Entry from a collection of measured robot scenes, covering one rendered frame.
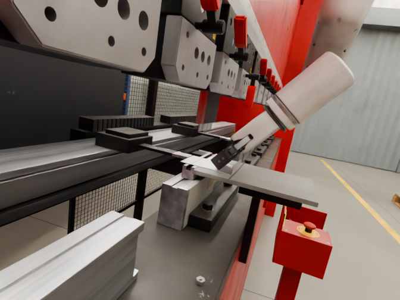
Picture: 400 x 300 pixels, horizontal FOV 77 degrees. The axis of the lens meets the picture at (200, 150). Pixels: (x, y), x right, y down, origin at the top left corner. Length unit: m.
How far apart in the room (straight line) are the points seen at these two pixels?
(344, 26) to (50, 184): 0.66
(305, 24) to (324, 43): 2.23
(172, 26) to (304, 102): 0.31
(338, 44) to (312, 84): 0.13
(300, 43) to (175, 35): 2.52
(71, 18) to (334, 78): 0.46
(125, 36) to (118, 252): 0.25
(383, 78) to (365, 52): 0.86
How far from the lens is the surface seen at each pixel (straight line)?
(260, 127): 0.54
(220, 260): 0.51
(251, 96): 0.76
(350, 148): 8.37
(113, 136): 0.71
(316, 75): 0.55
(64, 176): 0.62
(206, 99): 0.58
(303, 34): 2.85
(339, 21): 0.59
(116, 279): 0.39
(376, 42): 8.58
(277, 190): 0.54
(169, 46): 0.35
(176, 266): 0.47
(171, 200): 0.55
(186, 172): 0.59
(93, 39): 0.22
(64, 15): 0.20
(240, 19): 0.52
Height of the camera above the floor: 1.16
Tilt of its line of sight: 12 degrees down
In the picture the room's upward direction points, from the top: 9 degrees clockwise
